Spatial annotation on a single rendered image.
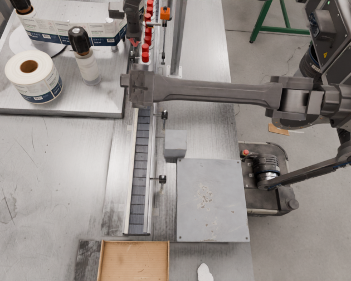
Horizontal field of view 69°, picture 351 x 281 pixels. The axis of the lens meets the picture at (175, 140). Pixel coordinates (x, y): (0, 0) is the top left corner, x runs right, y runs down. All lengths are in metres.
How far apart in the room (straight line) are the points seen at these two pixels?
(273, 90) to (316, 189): 1.80
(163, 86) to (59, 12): 1.32
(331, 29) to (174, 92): 0.48
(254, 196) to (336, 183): 0.86
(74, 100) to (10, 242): 0.66
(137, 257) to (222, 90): 0.75
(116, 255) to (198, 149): 0.58
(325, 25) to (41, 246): 1.21
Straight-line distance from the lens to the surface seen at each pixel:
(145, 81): 0.57
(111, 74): 1.41
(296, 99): 0.67
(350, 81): 0.74
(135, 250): 1.10
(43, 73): 1.30
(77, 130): 1.31
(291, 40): 3.30
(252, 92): 0.63
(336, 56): 0.85
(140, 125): 1.22
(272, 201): 1.91
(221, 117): 1.34
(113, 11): 1.22
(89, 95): 1.35
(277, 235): 2.14
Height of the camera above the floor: 1.93
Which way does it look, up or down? 63 degrees down
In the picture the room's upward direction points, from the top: 9 degrees clockwise
